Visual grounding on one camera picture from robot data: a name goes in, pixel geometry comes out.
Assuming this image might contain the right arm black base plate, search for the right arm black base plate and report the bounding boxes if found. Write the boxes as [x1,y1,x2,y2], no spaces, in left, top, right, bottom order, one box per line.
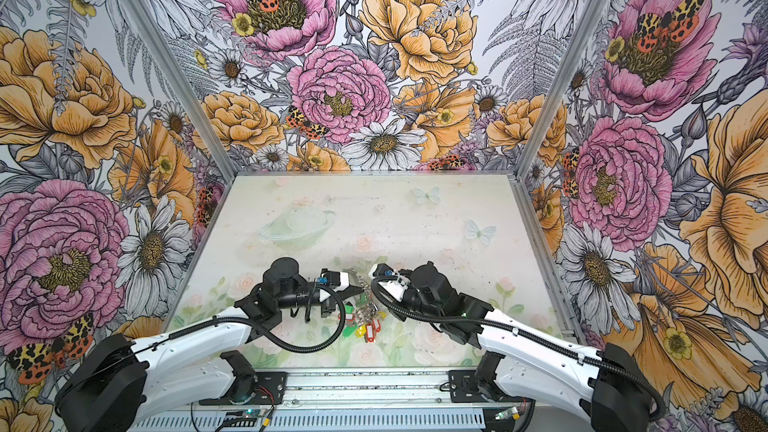
[441,369,524,404]

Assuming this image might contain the green circuit board left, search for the green circuit board left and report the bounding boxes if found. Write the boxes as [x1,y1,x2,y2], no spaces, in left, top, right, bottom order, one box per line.
[226,409,271,429]

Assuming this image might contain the green circuit board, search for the green circuit board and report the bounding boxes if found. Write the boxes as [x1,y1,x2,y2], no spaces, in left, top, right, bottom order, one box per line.
[226,409,271,429]
[494,406,521,422]

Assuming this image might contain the left black corrugated cable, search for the left black corrugated cable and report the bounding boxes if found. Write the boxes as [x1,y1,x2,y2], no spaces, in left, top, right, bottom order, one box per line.
[137,281,349,355]

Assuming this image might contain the metal key organizer plate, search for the metal key organizer plate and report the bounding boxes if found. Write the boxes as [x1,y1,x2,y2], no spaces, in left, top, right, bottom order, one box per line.
[348,269,385,327]

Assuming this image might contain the right black corrugated cable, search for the right black corrugated cable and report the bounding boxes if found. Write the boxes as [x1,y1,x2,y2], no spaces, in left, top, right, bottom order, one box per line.
[370,275,667,421]

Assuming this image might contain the bunch of coloured key tags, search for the bunch of coloured key tags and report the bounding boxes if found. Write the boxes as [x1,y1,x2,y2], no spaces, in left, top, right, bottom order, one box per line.
[342,308,387,343]

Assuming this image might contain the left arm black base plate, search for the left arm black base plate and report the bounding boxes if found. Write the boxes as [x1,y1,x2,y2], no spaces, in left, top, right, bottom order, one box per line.
[199,371,288,406]

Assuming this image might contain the green circuit board right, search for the green circuit board right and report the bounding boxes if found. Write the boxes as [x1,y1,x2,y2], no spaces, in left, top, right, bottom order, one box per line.
[494,406,521,422]

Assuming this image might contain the aluminium corner post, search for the aluminium corner post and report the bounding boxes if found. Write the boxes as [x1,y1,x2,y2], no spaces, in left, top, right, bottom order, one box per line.
[515,0,610,182]
[119,0,237,184]

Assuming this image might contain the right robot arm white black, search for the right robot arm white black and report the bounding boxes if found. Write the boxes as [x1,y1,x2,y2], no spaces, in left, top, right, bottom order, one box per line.
[370,262,667,431]

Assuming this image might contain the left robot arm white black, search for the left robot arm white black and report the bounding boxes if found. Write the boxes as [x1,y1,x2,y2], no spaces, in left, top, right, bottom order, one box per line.
[54,257,364,431]

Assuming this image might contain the aluminium front rail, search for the aluminium front rail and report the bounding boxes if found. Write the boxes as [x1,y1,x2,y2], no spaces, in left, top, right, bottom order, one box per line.
[133,368,591,431]

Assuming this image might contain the black corrugated cable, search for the black corrugated cable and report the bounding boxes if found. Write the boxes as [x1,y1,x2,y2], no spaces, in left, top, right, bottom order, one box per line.
[370,275,667,421]
[137,281,349,355]

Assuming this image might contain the right aluminium corner post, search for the right aluminium corner post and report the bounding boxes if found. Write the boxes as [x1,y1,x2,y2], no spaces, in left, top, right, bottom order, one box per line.
[515,0,610,182]

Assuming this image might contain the left aluminium corner post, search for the left aluminium corner post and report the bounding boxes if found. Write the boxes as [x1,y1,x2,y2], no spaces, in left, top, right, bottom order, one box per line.
[119,0,237,184]

